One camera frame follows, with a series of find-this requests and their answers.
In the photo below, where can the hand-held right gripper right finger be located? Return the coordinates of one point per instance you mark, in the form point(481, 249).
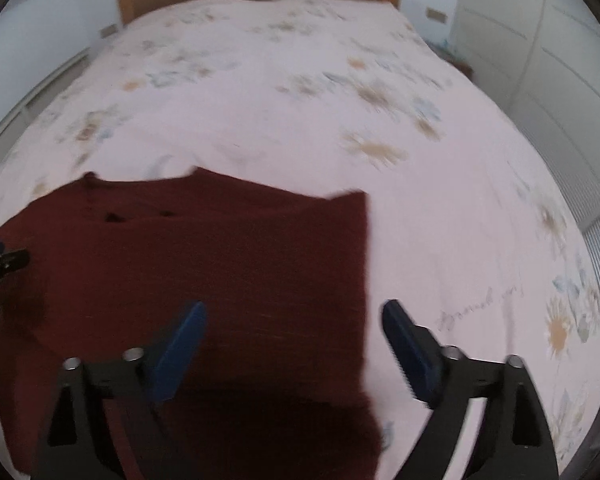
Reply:
point(410, 350)

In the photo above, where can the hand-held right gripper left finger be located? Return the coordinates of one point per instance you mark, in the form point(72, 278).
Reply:
point(177, 350)

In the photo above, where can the dark red knitted sweater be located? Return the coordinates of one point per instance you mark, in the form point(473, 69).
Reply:
point(230, 260)

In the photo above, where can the floral white bed sheet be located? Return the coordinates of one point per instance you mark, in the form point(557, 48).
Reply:
point(280, 110)

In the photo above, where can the white wardrobe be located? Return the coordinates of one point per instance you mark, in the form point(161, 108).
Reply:
point(555, 60)

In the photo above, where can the wall socket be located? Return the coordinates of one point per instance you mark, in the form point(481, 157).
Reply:
point(436, 15)
point(108, 30)

